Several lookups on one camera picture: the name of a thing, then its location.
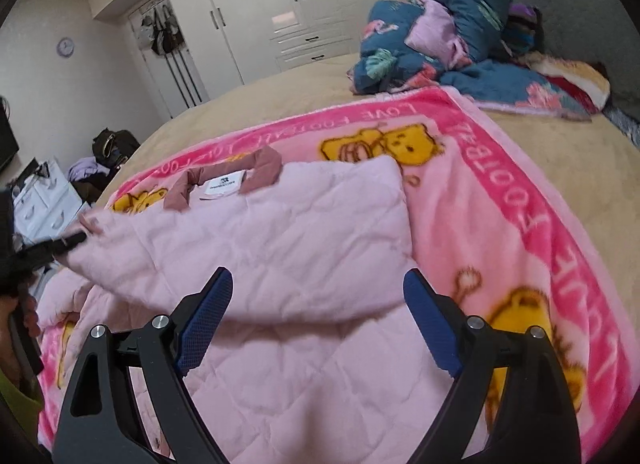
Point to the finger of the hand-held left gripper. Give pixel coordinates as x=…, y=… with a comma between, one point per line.
x=60, y=245

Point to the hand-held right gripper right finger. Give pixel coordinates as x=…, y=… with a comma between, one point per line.
x=432, y=324

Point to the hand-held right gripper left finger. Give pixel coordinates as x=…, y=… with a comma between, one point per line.
x=205, y=319

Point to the pink quilted jacket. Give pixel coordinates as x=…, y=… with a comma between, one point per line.
x=280, y=254

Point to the person's left hand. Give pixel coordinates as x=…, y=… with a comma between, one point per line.
x=31, y=316

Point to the white drawer cabinet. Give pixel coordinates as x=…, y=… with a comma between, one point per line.
x=45, y=206

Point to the black folding stand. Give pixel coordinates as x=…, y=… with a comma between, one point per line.
x=30, y=176

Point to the black television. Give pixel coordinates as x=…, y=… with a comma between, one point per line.
x=6, y=141

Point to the black duffel bag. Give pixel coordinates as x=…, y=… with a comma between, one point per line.
x=112, y=146

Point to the pink printed blanket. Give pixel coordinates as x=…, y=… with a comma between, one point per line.
x=500, y=224

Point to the bed with beige sheet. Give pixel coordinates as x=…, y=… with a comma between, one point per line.
x=575, y=169

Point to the grey hanging bag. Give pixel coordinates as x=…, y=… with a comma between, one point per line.
x=145, y=30

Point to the black hanging bag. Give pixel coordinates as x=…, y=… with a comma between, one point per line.
x=167, y=36

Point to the patterned pillow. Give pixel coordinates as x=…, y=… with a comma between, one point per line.
x=625, y=126

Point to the red yellow white blanket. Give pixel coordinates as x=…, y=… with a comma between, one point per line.
x=575, y=79

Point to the blue floral duvet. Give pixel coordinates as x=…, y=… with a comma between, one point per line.
x=395, y=34

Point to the white wardrobe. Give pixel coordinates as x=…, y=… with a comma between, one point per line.
x=250, y=9

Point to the purple striped cloth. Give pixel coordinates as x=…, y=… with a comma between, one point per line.
x=522, y=29

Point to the grey quilted headboard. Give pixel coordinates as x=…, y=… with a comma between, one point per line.
x=585, y=9

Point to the round wall clock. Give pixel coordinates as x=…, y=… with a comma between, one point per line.
x=65, y=47

